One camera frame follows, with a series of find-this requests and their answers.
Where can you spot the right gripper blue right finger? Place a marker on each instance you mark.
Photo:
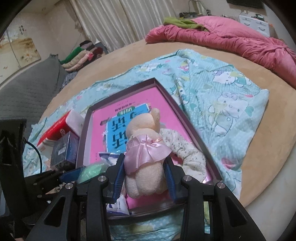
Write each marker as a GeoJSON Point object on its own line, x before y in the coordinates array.
{"type": "Point", "coordinates": [169, 170]}

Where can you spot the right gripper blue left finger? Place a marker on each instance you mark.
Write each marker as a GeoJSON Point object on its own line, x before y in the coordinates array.
{"type": "Point", "coordinates": [120, 177]}

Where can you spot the beige bear pink dress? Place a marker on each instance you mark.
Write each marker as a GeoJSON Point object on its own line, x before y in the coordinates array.
{"type": "Point", "coordinates": [144, 156]}

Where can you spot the white floral scrunchie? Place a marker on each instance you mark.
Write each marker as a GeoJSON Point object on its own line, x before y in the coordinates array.
{"type": "Point", "coordinates": [194, 161]}

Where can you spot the green ball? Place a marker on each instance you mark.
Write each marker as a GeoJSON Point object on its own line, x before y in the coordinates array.
{"type": "Point", "coordinates": [91, 171]}

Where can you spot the silver purple snack packet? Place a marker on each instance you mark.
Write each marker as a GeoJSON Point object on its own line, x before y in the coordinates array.
{"type": "Point", "coordinates": [116, 204]}

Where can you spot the dark shallow tray box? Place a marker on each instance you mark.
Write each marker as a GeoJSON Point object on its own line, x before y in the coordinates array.
{"type": "Point", "coordinates": [104, 136]}

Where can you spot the pink and blue book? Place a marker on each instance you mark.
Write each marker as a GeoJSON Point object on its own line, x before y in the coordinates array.
{"type": "Point", "coordinates": [146, 127]}

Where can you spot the dark blue small box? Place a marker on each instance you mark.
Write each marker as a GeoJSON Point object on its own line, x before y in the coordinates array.
{"type": "Point", "coordinates": [64, 153]}

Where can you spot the red white tissue box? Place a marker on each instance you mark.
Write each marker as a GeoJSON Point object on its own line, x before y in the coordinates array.
{"type": "Point", "coordinates": [72, 121]}

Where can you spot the Hello Kitty blue cloth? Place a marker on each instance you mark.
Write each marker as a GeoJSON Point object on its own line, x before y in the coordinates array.
{"type": "Point", "coordinates": [222, 104]}

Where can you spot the grey quilted headboard cover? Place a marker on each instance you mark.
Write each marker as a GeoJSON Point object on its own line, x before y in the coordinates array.
{"type": "Point", "coordinates": [28, 95]}

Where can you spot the stack of folded clothes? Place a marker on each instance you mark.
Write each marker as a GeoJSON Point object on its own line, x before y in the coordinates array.
{"type": "Point", "coordinates": [84, 54]}

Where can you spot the green garment on duvet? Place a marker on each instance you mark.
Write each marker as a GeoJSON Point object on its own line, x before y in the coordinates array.
{"type": "Point", "coordinates": [184, 24]}

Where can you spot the white curtains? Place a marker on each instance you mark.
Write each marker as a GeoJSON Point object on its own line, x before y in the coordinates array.
{"type": "Point", "coordinates": [119, 23]}

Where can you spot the pink quilted duvet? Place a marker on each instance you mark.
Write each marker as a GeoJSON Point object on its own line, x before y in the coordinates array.
{"type": "Point", "coordinates": [231, 36]}

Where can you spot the white drawer cabinet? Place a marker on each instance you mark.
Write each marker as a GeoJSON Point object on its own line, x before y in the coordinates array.
{"type": "Point", "coordinates": [256, 24]}

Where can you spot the painted wall panels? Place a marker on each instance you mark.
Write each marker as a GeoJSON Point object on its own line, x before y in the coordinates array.
{"type": "Point", "coordinates": [17, 51]}

